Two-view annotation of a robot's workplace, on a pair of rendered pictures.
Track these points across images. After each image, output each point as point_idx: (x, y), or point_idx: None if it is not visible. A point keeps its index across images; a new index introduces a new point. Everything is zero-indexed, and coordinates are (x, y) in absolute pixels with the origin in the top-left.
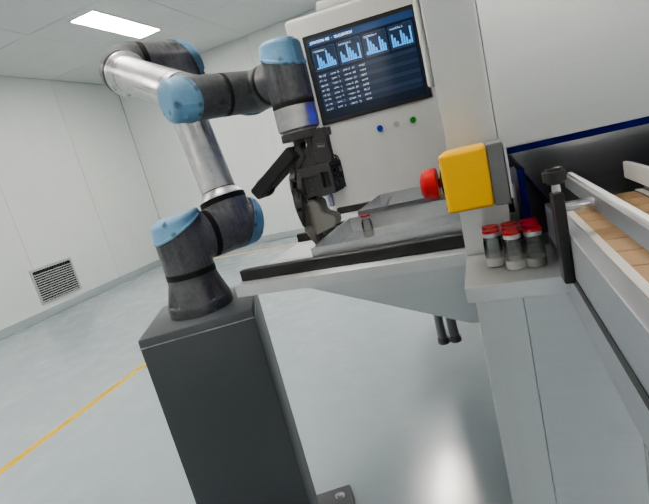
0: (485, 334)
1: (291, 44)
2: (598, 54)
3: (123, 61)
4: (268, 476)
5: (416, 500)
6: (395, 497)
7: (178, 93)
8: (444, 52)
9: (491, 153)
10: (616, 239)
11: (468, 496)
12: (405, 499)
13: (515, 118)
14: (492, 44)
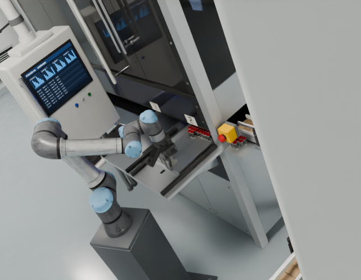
0: (231, 165)
1: (154, 113)
2: (235, 95)
3: (70, 144)
4: (171, 264)
5: (183, 248)
6: (176, 254)
7: (140, 147)
8: (209, 106)
9: (235, 127)
10: None
11: (196, 231)
12: (180, 251)
13: (225, 114)
14: (218, 100)
